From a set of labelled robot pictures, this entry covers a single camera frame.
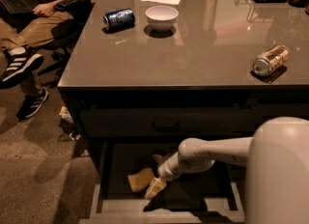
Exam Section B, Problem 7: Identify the black white raised sneaker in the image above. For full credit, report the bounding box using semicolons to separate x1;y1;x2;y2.
0;46;43;89

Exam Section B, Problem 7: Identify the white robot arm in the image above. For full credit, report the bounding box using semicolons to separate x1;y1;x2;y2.
146;117;309;224

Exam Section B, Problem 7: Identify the dark counter cabinet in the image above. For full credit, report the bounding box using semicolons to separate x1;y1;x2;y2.
58;83;309;180

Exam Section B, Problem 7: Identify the closed top drawer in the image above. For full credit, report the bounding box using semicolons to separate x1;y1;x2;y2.
80;107;255;137

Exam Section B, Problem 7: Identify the white bowl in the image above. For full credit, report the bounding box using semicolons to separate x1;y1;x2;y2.
146;6;179;32

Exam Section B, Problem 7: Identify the blue soda can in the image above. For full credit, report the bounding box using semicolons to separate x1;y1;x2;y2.
103;8;135;31

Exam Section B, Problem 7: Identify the black office chair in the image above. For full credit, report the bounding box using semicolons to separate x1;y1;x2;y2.
0;0;97;84

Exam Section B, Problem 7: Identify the seated person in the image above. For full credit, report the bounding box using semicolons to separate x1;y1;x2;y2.
0;0;91;121

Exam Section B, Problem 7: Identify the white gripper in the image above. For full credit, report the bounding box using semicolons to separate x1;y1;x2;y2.
145;153;183;200

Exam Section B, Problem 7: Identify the open middle drawer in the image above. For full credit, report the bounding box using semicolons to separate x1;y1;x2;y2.
82;140;245;224

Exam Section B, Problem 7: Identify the silver tan can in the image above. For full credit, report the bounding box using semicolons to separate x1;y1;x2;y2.
252;45;290;76

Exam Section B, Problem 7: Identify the yellow sponge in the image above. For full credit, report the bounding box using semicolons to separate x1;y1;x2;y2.
127;168;155;192

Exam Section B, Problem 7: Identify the black white floor sneaker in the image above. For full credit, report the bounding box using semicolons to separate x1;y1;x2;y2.
16;89;48;120

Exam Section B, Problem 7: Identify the black laptop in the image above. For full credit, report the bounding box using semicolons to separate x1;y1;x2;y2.
0;0;38;14

